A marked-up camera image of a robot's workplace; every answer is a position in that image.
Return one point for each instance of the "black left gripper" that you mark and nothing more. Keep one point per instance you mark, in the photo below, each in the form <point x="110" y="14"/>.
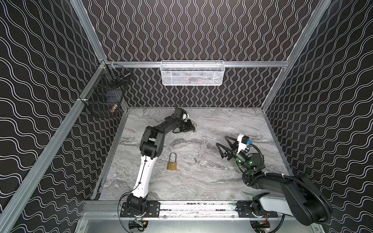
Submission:
<point x="180" y="123"/>

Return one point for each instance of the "white mesh wall basket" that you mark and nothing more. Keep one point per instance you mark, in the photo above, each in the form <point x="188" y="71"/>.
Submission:
<point x="206" y="75"/>

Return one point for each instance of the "aluminium left side rail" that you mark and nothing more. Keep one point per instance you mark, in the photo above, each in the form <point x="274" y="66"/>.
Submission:
<point x="19" y="200"/>

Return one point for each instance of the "aluminium back crossbar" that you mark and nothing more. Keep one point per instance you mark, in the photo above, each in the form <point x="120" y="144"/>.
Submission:
<point x="227" y="64"/>

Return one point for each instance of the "brass padlock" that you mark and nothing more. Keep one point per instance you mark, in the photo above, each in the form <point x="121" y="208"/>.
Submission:
<point x="172" y="162"/>

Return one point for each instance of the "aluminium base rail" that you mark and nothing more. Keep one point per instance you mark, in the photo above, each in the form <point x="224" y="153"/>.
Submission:
<point x="176" y="210"/>

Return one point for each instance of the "aluminium corner frame post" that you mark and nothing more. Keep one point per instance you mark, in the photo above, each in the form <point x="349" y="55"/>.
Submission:
<point x="86" y="24"/>

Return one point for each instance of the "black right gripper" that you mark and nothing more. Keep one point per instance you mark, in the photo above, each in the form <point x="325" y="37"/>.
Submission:
<point x="231" y="148"/>

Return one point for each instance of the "black wire wall basket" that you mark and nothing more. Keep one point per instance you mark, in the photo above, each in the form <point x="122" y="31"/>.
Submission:
<point x="105" y="98"/>

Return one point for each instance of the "aluminium right corner post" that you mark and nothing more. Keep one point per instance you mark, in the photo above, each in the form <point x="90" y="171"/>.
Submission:
<point x="312" y="23"/>

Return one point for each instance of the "small black padlock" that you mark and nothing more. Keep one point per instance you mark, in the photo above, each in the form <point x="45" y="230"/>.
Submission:
<point x="190" y="127"/>

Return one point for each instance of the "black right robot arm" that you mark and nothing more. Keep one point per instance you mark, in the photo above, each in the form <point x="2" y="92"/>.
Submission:
<point x="295" y="196"/>

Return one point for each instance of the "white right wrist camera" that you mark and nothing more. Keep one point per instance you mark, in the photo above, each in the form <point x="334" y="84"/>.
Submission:
<point x="243" y="142"/>

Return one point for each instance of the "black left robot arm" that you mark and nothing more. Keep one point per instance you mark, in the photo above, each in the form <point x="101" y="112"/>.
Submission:
<point x="151" y="147"/>

